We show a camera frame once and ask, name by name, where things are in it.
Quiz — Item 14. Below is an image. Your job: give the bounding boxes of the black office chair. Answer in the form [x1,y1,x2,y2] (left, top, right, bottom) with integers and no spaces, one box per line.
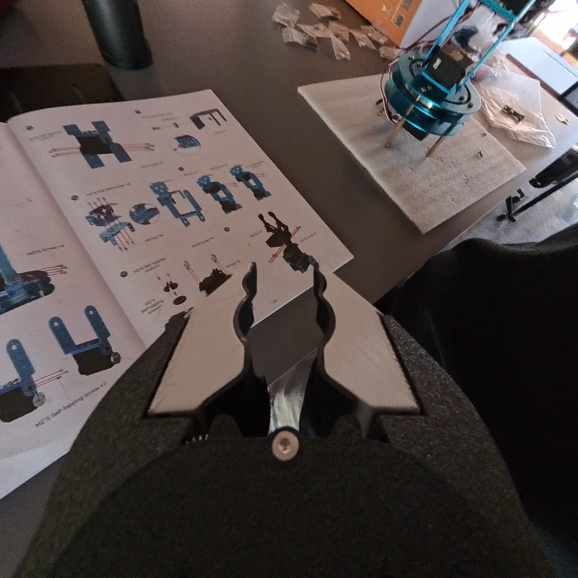
[497,149,578,223]

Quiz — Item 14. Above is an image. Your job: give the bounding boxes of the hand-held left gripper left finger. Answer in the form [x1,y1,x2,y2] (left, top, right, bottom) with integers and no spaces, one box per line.
[147,262,259,416]

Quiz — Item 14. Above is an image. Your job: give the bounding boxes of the printed instruction sheet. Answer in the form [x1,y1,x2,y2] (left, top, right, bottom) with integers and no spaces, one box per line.
[0,88,355,499]

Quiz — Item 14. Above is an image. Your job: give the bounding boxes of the white foam mat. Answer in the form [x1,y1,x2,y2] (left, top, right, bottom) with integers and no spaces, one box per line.
[298,74,527,235]

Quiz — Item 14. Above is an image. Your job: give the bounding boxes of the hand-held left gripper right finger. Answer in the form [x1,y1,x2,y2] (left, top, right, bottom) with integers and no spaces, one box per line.
[313,261,421,415]

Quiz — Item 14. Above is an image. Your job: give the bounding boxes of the large clear parts bag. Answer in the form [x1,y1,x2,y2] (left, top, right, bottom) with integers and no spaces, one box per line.
[474,81,557,150]

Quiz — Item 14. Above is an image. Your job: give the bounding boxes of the red white black servo cable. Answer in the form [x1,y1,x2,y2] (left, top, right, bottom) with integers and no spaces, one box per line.
[377,68,407,123]

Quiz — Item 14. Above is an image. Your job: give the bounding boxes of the pile of clear parts bags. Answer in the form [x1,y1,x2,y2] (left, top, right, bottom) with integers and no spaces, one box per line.
[271,2,402,61]

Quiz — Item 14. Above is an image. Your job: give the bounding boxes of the large white cardboard box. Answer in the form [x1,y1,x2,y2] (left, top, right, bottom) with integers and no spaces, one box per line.
[345,0,457,47]

